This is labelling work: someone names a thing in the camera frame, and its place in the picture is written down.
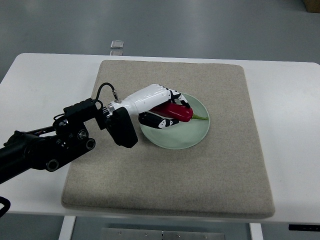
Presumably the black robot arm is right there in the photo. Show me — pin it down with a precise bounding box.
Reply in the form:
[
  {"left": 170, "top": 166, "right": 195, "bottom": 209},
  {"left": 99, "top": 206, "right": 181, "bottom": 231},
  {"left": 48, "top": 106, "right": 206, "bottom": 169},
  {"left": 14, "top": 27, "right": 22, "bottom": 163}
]
[{"left": 0, "top": 83, "right": 138, "bottom": 183}]

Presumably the light green plate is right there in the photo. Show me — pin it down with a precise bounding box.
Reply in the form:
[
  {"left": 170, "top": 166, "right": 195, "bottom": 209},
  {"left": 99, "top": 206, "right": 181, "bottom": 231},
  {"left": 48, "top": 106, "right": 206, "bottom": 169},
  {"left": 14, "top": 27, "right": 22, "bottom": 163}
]
[{"left": 140, "top": 93, "right": 210, "bottom": 150}]

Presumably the cardboard box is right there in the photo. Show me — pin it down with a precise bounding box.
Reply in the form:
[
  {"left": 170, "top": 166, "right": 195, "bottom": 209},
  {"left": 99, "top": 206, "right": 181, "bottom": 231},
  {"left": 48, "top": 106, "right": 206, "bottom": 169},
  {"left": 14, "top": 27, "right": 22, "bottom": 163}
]
[{"left": 303, "top": 0, "right": 320, "bottom": 13}]

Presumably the white table leg left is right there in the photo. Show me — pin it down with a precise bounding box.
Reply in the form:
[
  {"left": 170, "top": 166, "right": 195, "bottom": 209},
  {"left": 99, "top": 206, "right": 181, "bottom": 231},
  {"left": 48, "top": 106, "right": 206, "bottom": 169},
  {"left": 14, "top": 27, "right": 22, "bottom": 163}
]
[{"left": 58, "top": 216, "right": 76, "bottom": 240}]

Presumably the white table leg right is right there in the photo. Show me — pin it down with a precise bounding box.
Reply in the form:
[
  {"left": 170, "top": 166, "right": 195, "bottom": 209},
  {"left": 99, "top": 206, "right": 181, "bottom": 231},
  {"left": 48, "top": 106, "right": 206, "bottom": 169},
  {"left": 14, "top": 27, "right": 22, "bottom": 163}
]
[{"left": 249, "top": 223, "right": 264, "bottom": 240}]

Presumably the black braided cable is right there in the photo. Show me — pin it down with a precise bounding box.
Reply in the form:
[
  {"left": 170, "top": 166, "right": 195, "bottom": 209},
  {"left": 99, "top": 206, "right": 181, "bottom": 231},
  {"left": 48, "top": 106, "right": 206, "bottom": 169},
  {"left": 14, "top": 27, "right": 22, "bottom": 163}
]
[{"left": 0, "top": 196, "right": 11, "bottom": 218}]

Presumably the beige fabric mat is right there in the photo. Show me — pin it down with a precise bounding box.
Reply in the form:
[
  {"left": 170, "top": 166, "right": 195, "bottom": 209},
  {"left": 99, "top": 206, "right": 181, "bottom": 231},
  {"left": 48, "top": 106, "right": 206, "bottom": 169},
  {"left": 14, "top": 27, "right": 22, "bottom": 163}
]
[{"left": 61, "top": 60, "right": 275, "bottom": 219}]

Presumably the black table control panel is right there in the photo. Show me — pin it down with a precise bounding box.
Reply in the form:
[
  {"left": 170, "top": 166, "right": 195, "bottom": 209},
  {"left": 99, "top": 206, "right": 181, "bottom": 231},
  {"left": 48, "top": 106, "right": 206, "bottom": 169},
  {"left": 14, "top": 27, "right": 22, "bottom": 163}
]
[{"left": 288, "top": 224, "right": 320, "bottom": 232}]

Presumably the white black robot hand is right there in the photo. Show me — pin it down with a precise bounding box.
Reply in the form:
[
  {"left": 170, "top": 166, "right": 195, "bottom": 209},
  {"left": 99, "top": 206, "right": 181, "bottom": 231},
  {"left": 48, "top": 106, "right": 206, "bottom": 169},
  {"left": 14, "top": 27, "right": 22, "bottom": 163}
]
[{"left": 121, "top": 84, "right": 191, "bottom": 129}]

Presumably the red pepper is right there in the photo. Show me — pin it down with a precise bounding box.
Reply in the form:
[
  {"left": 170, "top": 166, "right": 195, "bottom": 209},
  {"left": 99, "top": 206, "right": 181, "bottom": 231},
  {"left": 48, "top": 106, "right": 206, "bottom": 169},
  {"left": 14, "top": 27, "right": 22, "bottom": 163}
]
[{"left": 150, "top": 102, "right": 209, "bottom": 122}]

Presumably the white table leg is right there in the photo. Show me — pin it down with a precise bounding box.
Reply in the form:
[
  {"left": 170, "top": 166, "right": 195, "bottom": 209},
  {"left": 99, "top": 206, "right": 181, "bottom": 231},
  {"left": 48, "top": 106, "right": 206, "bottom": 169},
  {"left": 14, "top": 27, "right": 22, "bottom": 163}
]
[
  {"left": 58, "top": 216, "right": 76, "bottom": 240},
  {"left": 249, "top": 223, "right": 264, "bottom": 240}
]

